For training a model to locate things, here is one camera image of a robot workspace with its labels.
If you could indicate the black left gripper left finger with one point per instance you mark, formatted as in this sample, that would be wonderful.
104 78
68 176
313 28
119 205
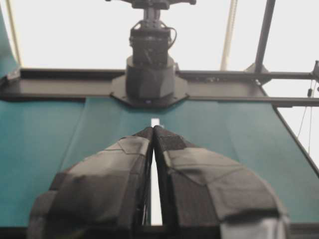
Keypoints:
100 197

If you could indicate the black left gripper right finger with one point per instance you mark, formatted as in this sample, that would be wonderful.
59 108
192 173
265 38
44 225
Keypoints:
206 195

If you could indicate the long white wooden board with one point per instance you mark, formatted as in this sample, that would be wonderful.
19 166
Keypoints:
156 216

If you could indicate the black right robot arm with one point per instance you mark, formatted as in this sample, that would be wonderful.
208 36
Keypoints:
150 75

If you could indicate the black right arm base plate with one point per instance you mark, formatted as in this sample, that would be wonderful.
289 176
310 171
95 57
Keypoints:
148 93

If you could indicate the black aluminium frame rail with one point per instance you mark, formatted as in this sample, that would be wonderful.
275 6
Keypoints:
222 86

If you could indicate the black vertical frame post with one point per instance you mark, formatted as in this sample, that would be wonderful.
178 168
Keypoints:
265 29

